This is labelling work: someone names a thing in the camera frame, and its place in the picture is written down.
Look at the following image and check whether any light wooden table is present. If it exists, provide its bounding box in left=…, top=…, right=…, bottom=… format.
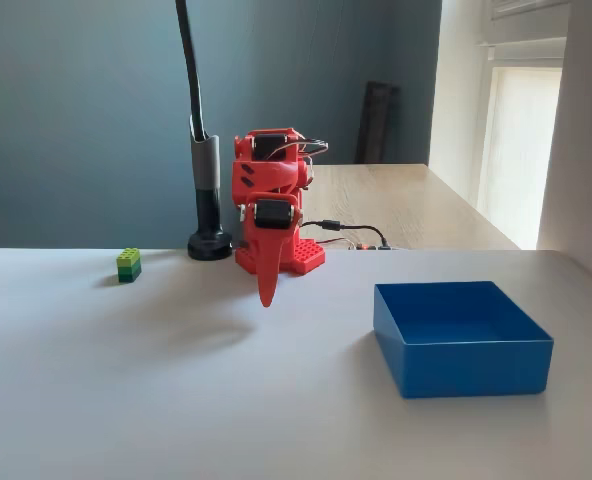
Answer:
left=295, top=163, right=522, bottom=252

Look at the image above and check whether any black power cable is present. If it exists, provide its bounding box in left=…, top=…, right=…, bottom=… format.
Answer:
left=299, top=218, right=390, bottom=250

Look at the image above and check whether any black gooseneck camera stand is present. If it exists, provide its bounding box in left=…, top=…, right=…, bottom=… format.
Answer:
left=174, top=0, right=235, bottom=262

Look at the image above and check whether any blue box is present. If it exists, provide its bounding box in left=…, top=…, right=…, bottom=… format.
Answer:
left=373, top=280, right=555, bottom=400

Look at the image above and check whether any dark wooden board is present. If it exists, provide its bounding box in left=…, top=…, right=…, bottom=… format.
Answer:
left=354, top=80, right=402, bottom=166

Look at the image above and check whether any small controller board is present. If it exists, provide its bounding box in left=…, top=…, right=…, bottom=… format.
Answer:
left=343, top=240, right=393, bottom=252

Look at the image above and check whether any green lego block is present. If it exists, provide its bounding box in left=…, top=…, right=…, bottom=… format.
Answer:
left=115, top=247, right=143, bottom=285

